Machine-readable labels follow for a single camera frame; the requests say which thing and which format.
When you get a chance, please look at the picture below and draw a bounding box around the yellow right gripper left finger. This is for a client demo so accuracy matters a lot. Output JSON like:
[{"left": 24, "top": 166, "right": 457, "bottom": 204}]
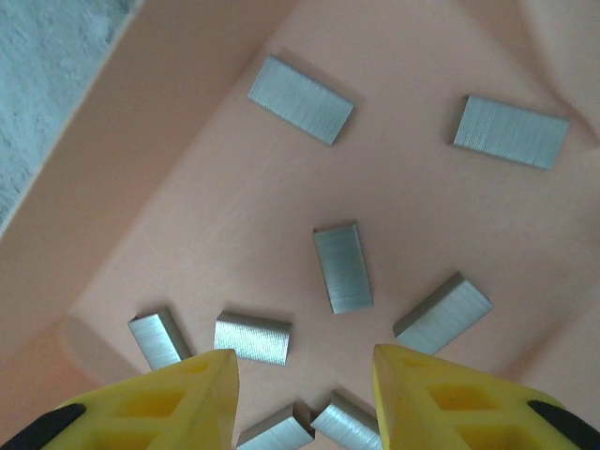
[{"left": 0, "top": 348, "right": 241, "bottom": 450}]

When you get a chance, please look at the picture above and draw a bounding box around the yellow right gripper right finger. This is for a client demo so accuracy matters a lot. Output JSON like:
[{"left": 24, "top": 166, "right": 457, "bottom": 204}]
[{"left": 371, "top": 343, "right": 600, "bottom": 450}]

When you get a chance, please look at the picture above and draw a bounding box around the pink plastic tray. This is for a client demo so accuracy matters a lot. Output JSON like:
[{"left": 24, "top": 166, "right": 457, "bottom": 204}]
[{"left": 0, "top": 0, "right": 600, "bottom": 450}]

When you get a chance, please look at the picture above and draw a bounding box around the silver staple strip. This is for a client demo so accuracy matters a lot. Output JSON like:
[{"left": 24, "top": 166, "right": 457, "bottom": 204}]
[
  {"left": 127, "top": 307, "right": 193, "bottom": 371},
  {"left": 450, "top": 95, "right": 571, "bottom": 171},
  {"left": 308, "top": 391, "right": 383, "bottom": 450},
  {"left": 247, "top": 53, "right": 356, "bottom": 147},
  {"left": 235, "top": 400, "right": 316, "bottom": 450},
  {"left": 213, "top": 310, "right": 293, "bottom": 366},
  {"left": 312, "top": 221, "right": 375, "bottom": 315},
  {"left": 392, "top": 271, "right": 495, "bottom": 356}
]

